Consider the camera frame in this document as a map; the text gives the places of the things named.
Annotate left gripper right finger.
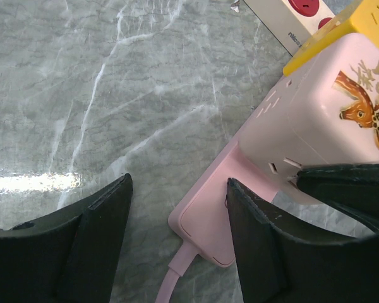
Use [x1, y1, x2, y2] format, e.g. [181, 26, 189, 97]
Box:
[226, 179, 379, 302]

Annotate yellow cube socket adapter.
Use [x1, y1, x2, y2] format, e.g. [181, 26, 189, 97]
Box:
[283, 0, 379, 76]

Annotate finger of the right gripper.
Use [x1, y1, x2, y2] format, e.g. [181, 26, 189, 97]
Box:
[296, 163, 379, 232]

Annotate pink cube adapter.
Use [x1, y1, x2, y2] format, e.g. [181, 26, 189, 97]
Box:
[239, 33, 379, 205]

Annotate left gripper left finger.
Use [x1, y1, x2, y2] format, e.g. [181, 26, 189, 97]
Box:
[0, 174, 133, 302]

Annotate beige red power strip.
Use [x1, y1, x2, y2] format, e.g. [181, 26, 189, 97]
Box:
[244, 0, 334, 56]

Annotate pink power strip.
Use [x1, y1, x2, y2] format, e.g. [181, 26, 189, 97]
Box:
[167, 72, 293, 269]

